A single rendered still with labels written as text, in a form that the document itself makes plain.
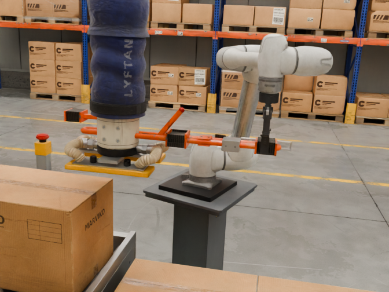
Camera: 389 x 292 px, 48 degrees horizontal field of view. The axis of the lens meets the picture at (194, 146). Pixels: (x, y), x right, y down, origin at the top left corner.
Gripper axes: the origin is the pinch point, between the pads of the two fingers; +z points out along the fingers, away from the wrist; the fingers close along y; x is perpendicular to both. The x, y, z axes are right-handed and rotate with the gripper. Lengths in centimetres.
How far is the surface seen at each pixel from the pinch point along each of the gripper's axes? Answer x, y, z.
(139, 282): -49, 2, 67
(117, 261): -62, -5, 62
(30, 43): -510, -710, 2
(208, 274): -21, -12, 67
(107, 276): -62, 7, 63
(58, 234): -76, 23, 37
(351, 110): 154, -698, 94
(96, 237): -69, 2, 48
